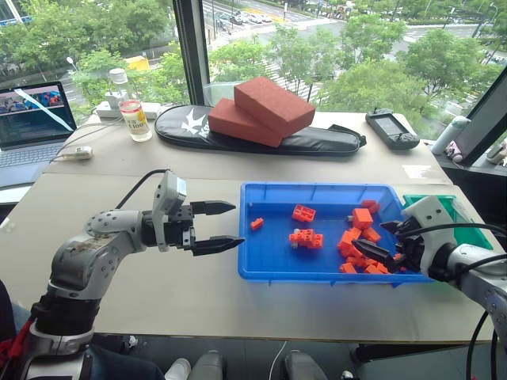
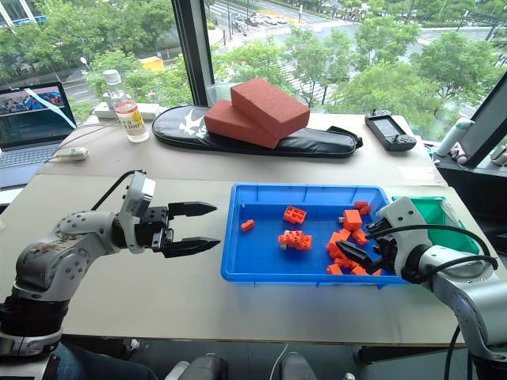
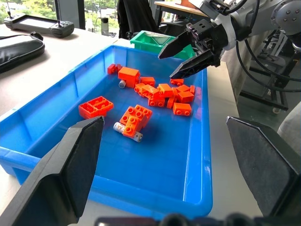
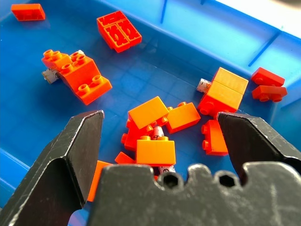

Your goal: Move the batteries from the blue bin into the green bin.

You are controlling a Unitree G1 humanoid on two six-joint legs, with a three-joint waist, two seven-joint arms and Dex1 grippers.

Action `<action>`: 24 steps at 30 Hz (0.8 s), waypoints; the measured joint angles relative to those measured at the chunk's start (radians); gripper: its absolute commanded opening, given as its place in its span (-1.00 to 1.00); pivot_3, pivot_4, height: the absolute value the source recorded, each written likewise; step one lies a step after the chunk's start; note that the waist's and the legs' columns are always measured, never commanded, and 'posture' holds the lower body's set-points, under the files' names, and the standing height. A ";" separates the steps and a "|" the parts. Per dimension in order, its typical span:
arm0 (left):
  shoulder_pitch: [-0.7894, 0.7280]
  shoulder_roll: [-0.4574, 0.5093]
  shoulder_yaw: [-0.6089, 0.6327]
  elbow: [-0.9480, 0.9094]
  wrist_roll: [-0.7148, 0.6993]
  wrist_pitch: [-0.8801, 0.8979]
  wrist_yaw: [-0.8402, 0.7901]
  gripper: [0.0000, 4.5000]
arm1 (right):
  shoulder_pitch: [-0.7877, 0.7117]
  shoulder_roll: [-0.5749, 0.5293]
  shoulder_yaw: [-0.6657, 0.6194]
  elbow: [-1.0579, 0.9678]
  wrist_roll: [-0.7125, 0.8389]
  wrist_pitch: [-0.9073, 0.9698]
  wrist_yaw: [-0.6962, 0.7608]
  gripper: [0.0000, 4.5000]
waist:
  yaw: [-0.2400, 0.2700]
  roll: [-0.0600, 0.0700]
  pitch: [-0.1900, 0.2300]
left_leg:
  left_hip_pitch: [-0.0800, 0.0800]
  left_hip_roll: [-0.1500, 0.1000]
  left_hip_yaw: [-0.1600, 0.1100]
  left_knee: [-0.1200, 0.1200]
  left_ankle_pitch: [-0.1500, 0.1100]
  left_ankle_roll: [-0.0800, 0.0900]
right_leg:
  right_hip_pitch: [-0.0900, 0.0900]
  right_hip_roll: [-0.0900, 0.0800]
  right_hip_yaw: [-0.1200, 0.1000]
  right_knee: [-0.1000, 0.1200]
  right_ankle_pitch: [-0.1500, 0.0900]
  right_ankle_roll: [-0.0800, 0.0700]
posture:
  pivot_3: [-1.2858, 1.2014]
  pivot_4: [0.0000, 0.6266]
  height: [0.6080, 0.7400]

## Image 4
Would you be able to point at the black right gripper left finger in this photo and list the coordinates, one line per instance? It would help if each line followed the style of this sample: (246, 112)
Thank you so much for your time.
(51, 169)

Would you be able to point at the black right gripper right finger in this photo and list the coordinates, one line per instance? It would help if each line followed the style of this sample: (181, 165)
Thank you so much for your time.
(254, 143)

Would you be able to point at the orange toy building block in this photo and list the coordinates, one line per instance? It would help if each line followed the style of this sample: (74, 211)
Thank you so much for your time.
(97, 179)
(116, 38)
(231, 78)
(148, 111)
(54, 57)
(84, 77)
(221, 100)
(215, 139)
(110, 18)
(266, 77)
(124, 159)
(28, 12)
(183, 117)
(270, 92)
(129, 31)
(130, 139)
(155, 150)

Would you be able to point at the blue plastic bin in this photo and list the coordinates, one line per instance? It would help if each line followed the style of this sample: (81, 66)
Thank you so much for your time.
(169, 68)

